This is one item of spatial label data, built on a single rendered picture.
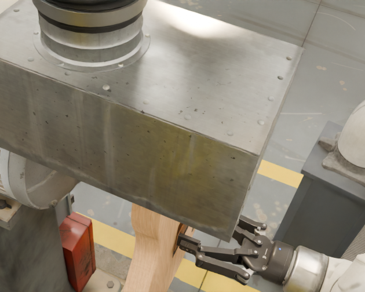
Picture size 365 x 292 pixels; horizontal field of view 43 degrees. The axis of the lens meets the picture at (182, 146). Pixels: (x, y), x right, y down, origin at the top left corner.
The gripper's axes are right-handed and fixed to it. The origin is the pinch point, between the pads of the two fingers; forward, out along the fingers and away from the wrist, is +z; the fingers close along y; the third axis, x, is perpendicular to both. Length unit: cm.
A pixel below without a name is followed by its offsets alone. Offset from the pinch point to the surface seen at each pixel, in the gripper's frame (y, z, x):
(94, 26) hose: -24, 7, 50
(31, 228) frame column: -2.9, 34.5, -18.9
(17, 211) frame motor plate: -15.2, 26.3, 5.0
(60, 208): 13, 38, -31
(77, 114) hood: -25.8, 7.2, 41.3
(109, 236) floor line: 57, 44, -99
